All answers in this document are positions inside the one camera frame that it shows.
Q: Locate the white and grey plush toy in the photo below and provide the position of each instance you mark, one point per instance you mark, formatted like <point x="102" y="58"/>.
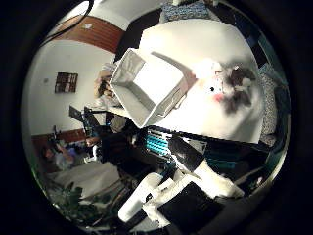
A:
<point x="234" y="88"/>

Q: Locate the seated person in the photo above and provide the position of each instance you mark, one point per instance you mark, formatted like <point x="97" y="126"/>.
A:
<point x="60" y="156"/>

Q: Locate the beige plush toy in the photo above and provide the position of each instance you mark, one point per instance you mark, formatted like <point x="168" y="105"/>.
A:
<point x="103" y="81"/>

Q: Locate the green plant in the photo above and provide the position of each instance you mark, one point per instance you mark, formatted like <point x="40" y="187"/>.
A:
<point x="73" y="204"/>

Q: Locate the dark framed wall picture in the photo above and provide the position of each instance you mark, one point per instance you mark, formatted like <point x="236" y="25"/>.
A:
<point x="66" y="82"/>

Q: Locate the white cloth cover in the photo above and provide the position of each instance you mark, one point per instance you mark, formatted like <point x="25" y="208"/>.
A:
<point x="88" y="178"/>

